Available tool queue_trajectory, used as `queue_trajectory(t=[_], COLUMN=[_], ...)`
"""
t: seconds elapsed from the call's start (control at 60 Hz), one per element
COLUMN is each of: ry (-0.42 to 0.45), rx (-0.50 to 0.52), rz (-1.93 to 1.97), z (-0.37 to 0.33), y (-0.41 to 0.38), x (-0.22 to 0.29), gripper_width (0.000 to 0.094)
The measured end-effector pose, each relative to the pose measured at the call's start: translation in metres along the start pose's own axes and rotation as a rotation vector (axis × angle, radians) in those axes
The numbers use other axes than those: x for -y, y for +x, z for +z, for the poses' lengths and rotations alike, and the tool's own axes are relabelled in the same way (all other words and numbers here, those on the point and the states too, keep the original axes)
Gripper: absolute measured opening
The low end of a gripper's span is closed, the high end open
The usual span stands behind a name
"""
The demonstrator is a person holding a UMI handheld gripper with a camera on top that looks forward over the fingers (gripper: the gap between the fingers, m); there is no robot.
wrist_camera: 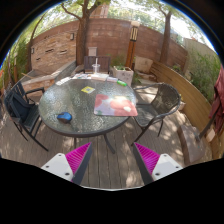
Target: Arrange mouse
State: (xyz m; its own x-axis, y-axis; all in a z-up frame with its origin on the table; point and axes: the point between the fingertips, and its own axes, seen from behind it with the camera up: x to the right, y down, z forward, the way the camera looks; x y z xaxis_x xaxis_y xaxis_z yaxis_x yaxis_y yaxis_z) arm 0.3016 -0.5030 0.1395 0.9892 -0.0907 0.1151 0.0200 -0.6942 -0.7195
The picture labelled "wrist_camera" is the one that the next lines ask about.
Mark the wooden garden lamp post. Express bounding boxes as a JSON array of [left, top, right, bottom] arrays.
[[125, 20, 141, 69]]

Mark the slim tree trunk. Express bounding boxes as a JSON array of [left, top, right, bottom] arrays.
[[156, 3, 174, 65]]

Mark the floral mouse pad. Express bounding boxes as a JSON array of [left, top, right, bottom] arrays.
[[93, 93, 139, 117]]

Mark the forked tree trunk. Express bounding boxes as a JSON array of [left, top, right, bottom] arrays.
[[60, 0, 111, 67]]

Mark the open colourful magazine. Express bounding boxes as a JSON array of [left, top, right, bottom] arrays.
[[71, 73, 93, 80]]

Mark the white square planter box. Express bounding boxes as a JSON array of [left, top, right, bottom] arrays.
[[112, 65, 135, 87]]

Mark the blue computer mouse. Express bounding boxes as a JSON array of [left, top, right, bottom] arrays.
[[56, 111, 73, 124]]

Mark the thick white book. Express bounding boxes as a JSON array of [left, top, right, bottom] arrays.
[[90, 73, 110, 82]]

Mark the white bin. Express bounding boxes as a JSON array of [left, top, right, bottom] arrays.
[[87, 46, 98, 57]]

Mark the brown wicker chair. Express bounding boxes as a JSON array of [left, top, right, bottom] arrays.
[[131, 82, 182, 146]]

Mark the yellow square card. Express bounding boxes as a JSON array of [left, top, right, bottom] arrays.
[[80, 85, 96, 95]]

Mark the black metal chair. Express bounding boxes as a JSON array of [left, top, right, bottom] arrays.
[[3, 81, 49, 152]]

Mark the white label strip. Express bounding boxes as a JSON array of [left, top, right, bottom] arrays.
[[54, 76, 72, 86]]

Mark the curved wooden bench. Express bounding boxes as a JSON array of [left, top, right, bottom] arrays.
[[149, 60, 224, 158]]

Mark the red cloth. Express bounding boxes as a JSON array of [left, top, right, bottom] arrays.
[[208, 64, 224, 134]]

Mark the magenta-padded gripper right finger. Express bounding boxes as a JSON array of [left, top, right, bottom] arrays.
[[132, 142, 184, 186]]

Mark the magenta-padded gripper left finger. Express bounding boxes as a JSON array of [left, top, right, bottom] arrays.
[[40, 142, 94, 186]]

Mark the dark slatted wooden chair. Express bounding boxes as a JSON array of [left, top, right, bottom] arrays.
[[83, 55, 111, 74]]

